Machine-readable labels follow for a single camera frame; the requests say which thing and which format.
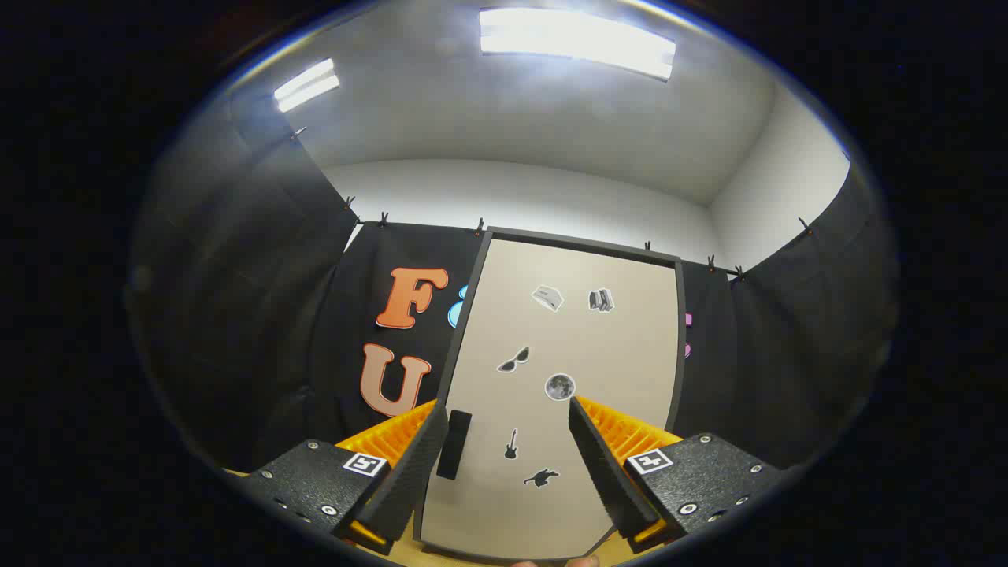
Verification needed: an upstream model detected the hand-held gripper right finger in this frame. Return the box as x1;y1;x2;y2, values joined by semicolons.
567;396;792;554

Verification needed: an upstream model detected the small ceiling light panel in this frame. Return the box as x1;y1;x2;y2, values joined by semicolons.
273;58;341;113

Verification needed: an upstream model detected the black backdrop cloth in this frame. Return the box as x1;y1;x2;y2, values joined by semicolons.
130;94;899;473

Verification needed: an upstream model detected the row of black cloth clips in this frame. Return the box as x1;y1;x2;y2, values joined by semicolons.
290;126;813;280

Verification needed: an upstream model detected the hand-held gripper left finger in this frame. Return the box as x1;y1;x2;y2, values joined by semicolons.
236;399;450;556

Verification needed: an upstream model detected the dark grey shoe cabinet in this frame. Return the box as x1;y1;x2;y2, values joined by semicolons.
413;227;687;561

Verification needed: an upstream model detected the beige shoe cabinet door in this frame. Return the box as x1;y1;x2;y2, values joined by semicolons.
421;238;680;561

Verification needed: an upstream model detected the large ceiling light panel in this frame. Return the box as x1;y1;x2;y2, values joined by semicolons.
479;8;676;81

